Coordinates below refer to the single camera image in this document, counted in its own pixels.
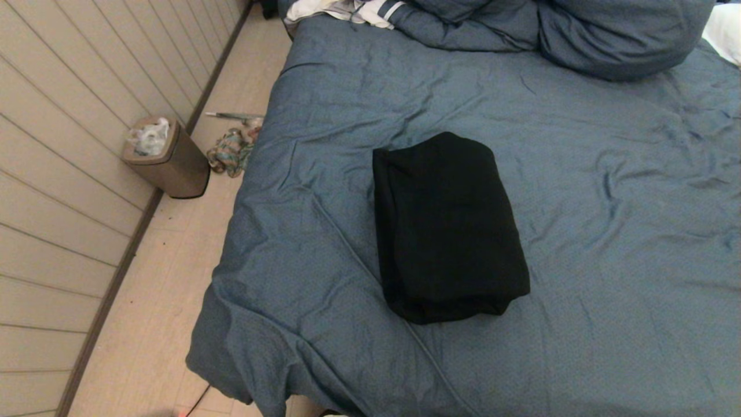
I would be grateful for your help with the white striped garment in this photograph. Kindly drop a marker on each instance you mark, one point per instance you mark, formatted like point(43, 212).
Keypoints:
point(370, 10)

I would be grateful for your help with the small dark object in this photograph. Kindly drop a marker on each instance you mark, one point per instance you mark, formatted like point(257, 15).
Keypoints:
point(269, 8)

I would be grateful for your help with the blue bed cover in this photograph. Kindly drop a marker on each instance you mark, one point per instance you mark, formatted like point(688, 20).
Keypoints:
point(579, 336)

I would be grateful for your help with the clear plastic bin bag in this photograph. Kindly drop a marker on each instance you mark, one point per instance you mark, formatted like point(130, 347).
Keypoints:
point(149, 139)

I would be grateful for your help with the brown trash bin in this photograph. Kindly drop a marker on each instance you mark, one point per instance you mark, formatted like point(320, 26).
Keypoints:
point(179, 169)

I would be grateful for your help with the thin grey rod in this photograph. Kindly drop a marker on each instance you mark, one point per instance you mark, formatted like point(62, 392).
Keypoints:
point(231, 115)

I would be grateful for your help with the multicoloured cloth bundle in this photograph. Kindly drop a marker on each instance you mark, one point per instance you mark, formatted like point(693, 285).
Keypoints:
point(231, 153)

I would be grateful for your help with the black hoodie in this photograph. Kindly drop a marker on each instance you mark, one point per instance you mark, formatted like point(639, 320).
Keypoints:
point(446, 231)

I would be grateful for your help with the bunched blue duvet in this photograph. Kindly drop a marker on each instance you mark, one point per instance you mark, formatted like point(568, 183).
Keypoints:
point(608, 35)

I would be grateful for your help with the white pillow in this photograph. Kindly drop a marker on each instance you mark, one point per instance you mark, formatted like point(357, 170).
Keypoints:
point(726, 32)

